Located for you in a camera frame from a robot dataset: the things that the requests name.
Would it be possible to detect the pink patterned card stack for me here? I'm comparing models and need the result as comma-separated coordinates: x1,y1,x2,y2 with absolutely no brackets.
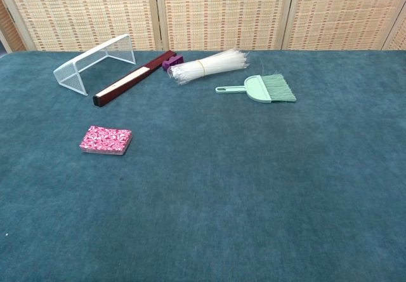
78,125,133,156

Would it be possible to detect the green bristle hand brush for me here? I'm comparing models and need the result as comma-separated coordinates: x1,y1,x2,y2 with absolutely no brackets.
261,73,297,103

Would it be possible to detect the dark red folded hand fan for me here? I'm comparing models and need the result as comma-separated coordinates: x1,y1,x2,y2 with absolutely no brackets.
92,50,177,107

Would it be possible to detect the teal felt table cover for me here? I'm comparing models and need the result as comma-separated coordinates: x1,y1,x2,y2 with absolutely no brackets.
0,50,406,282

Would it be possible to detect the bundle of clear plastic straws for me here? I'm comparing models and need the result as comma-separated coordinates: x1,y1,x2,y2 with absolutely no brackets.
167,48,251,86

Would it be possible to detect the mint green dustpan brush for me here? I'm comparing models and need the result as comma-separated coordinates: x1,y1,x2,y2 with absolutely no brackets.
215,75,273,104

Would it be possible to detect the small purple plastic block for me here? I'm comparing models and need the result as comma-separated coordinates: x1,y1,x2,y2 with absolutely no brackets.
162,54,185,72

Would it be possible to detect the beige woven screen panel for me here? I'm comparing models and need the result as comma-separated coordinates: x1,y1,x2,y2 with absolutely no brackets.
382,15,406,51
282,0,406,51
0,0,162,53
154,0,298,51

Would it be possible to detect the brown woven screen panel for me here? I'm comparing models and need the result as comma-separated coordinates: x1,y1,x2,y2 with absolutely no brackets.
0,0,26,54

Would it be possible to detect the white wire mesh shelf riser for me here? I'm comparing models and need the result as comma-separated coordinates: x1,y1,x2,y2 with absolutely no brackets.
53,33,136,97

